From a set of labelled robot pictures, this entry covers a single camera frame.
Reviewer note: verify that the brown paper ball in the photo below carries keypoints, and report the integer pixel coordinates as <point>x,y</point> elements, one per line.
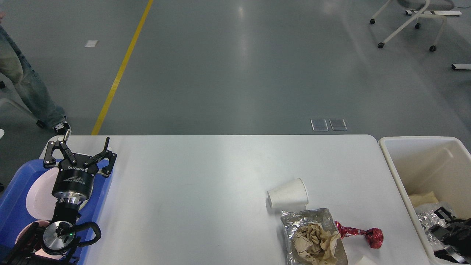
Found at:
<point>313,245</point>

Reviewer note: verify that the foil sheet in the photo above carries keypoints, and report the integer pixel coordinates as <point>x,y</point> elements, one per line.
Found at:
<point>293,220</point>

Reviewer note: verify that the brown paper bag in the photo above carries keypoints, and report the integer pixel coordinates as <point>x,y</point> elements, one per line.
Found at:
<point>423,198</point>

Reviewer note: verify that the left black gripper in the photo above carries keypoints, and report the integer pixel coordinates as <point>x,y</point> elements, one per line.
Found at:
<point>75,178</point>

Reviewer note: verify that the white bar on floor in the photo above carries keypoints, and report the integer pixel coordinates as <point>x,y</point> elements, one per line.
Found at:
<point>457,67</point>

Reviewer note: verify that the person leg with sneaker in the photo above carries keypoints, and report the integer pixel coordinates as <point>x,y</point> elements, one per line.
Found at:
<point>30,87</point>

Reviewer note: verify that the pink plate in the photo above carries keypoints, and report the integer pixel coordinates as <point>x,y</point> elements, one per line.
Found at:
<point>40,203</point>

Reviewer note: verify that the pink ribbed mug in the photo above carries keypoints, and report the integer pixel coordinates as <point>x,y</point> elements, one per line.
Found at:
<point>31,242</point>

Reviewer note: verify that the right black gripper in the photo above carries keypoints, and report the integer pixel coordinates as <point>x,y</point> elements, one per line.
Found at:
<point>456,237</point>

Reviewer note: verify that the blue plastic tray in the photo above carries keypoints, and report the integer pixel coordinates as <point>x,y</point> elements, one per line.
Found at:
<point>14,215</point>

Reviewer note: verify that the beige plastic bin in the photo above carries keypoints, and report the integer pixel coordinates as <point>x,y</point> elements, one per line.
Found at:
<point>421,164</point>

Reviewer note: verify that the white chair base left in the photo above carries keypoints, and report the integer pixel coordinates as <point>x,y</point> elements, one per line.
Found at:
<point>7,98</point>

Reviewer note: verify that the red foil wrapper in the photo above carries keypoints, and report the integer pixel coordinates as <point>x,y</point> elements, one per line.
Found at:
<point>373,236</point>

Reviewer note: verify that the aluminium foil tray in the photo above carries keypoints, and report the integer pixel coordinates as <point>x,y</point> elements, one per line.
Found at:
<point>427,218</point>

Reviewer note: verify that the light green plate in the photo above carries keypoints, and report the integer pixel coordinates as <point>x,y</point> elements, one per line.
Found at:
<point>84,202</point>

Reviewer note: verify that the white rolling chair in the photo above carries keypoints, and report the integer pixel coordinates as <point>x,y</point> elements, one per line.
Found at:
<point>418,10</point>

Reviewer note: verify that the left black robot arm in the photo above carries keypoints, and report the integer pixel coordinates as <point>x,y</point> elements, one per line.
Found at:
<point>63,235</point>

